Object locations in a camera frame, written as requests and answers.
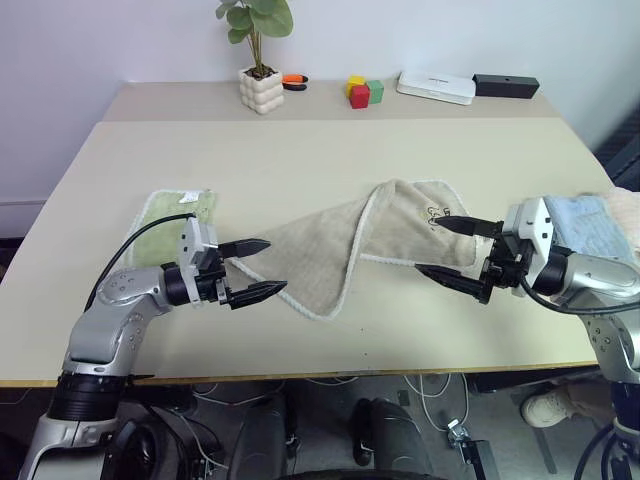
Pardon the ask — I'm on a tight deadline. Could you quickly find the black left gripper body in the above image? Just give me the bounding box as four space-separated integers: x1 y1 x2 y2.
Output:
195 243 237 307

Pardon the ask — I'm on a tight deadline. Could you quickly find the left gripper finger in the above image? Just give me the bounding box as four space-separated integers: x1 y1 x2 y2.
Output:
221 238 273 260
227 280 289 312

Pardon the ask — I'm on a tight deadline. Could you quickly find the white flat box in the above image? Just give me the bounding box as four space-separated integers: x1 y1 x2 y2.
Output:
396 70 477 107

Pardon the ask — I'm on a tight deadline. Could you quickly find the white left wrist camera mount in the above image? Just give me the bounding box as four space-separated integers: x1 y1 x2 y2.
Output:
176 217 220 307

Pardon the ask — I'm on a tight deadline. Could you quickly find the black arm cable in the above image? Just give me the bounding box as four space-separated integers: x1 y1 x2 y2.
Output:
518 279 640 317
83 213 197 314

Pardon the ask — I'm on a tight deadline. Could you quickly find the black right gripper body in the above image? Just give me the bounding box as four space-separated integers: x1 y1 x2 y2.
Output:
481 231 534 290

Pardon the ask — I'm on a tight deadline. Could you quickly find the white bubble ceramic pot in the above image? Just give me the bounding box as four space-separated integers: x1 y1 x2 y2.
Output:
237 66 286 116

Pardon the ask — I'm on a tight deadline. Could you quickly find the black stand base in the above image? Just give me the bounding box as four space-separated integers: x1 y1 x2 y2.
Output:
459 438 496 480

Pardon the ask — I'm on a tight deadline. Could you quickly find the white floor cable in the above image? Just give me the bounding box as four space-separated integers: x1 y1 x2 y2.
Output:
402 372 471 434

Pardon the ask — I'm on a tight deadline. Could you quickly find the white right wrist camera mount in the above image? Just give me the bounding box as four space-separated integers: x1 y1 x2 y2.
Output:
502 196 556 296

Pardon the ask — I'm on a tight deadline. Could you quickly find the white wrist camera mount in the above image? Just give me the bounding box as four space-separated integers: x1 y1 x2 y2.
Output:
502 196 556 296
176 217 220 307

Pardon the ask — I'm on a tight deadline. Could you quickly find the dark rounded shape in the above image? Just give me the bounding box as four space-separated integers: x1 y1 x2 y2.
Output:
349 398 436 474
227 394 294 480

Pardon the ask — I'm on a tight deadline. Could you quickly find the beige towel with white trim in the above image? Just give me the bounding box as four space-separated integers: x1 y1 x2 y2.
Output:
234 177 479 321

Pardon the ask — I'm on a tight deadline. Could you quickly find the metal clamp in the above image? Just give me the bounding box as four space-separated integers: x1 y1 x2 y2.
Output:
446 417 471 446

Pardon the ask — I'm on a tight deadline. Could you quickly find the white cloth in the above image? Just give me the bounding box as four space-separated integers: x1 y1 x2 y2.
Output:
602 187 640 261

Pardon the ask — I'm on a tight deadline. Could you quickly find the black rectangular box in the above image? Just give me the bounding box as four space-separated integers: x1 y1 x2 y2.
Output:
472 73 541 100

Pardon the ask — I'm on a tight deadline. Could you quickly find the white sneaker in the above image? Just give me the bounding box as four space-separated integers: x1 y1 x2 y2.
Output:
520 389 576 429

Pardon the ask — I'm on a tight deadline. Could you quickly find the green folded towel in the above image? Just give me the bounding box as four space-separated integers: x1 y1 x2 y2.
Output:
122 188 220 269

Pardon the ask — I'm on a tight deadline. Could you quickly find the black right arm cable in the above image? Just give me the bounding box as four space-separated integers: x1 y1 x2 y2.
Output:
518 279 640 317

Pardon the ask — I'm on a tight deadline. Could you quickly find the black slatted object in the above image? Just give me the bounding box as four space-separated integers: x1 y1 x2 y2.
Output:
592 102 640 191

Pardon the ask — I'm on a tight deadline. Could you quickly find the blue folded towel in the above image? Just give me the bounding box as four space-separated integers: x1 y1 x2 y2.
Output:
543 193 636 264

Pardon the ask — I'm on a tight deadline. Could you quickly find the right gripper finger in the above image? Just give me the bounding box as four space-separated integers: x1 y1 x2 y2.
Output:
415 265 495 305
433 215 504 239

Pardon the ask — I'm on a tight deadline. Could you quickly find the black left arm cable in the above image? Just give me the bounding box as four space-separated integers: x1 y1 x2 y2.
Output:
83 213 197 314

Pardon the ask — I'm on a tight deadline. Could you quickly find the green leafy plant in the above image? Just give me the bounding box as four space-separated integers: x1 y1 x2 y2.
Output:
215 0 295 76

